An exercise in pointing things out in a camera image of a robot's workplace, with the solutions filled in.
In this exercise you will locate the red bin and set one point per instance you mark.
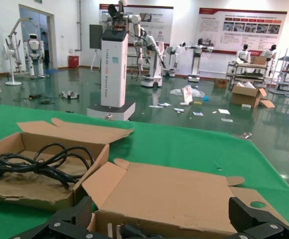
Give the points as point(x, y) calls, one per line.
point(73, 61)

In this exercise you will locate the white red paper bag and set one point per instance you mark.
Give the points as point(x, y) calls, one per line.
point(187, 94)

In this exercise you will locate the clear plastic bag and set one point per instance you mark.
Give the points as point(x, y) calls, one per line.
point(196, 93)

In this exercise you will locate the person in blue shirt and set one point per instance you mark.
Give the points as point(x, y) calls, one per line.
point(45, 44)

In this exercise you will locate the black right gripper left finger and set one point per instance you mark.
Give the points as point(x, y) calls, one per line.
point(82, 211)

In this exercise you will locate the small blue packet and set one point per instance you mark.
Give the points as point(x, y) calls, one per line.
point(206, 98)

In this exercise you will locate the white standing fan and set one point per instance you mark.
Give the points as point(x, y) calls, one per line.
point(13, 83)

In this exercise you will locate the white leaflet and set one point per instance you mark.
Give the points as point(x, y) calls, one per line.
point(224, 111)
point(165, 104)
point(227, 120)
point(155, 106)
point(179, 109)
point(198, 113)

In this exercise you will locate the metal table clamp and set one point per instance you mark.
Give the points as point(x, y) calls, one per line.
point(246, 135)
point(109, 116)

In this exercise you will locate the white robot arms spread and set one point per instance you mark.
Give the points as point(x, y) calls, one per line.
point(196, 62)

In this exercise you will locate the green table cloth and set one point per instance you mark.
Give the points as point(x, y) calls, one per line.
point(184, 147)

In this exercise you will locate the low grey cart rack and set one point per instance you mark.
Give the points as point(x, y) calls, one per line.
point(250, 66)

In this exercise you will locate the left open cardboard box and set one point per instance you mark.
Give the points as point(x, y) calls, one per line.
point(59, 134)

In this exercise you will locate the black power adapter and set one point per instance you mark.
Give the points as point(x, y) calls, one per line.
point(35, 96)

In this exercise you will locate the small white wheeled robot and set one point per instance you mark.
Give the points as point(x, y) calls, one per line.
point(169, 57)

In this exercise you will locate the white foam block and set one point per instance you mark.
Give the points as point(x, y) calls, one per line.
point(246, 106)

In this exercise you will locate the white humanoid torso black head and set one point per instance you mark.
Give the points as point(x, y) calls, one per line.
point(243, 54)
point(269, 53)

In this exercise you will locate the white Tianqing wheeled robot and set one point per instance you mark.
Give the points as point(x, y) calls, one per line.
point(113, 74)

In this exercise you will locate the grey wall pipe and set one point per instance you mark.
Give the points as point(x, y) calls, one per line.
point(79, 25)

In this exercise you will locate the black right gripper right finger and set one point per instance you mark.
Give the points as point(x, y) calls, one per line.
point(241, 214)

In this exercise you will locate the wide wall poster photo row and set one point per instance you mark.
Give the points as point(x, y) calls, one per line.
point(213, 30)

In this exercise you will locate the white wheeled robot hanging arms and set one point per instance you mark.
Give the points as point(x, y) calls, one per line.
point(152, 81)

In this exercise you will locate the large open cardboard box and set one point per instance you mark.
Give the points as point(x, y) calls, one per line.
point(244, 95)

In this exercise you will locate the white grey floor device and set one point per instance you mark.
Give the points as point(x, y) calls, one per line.
point(70, 95)

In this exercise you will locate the wall poster with robot photos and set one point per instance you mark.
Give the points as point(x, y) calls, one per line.
point(147, 11)

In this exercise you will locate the small closed cardboard box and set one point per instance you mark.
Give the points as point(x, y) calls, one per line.
point(221, 83)

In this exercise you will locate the black screen on stand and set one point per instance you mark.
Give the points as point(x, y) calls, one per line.
point(95, 36)

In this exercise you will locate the white hoist frame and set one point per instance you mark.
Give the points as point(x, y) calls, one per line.
point(15, 28)

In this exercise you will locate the small yellow packet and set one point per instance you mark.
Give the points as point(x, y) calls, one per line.
point(197, 102)

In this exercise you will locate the white standing humanoid robot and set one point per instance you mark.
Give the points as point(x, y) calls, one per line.
point(34, 48)

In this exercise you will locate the grey door frame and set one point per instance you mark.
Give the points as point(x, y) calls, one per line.
point(51, 37)

